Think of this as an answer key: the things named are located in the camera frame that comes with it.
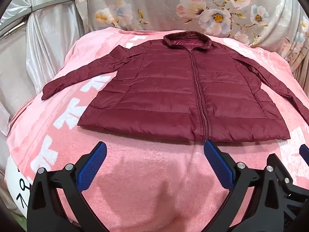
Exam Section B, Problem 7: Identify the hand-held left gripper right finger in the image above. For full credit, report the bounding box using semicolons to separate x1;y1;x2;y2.
203;140;285;232

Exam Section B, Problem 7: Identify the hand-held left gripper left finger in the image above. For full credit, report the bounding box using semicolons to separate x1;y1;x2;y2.
27;141;107;232

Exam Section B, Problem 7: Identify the grey curtain strap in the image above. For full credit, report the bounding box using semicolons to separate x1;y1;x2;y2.
0;0;76;38

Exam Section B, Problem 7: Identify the maroon quilted puffer jacket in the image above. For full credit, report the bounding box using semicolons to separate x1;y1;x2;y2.
42;31;309;143

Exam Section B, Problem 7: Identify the silver satin curtain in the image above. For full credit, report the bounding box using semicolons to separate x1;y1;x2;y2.
0;0;92;136

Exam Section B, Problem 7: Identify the pink printed fleece blanket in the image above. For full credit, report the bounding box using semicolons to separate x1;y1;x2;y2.
5;28;309;232

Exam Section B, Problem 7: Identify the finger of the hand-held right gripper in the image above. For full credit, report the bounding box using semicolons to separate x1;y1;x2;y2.
267;153;309;223
299;144;309;166

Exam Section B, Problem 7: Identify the white cushion with black drawing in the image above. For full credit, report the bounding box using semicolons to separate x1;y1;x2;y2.
5;155;33;223

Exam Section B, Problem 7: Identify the grey floral bed sheet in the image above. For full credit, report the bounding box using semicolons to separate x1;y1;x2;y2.
72;0;309;75

